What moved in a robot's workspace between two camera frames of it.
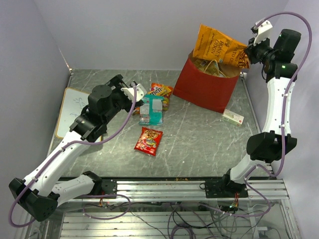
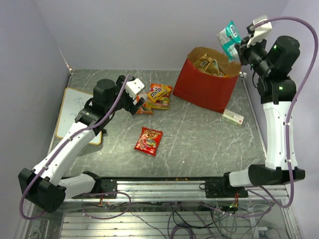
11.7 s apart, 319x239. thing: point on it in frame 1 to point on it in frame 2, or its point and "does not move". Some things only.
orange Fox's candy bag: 166,100 does not move
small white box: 232,117 does not move
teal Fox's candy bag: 151,112 to 229,38
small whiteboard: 72,103 does not move
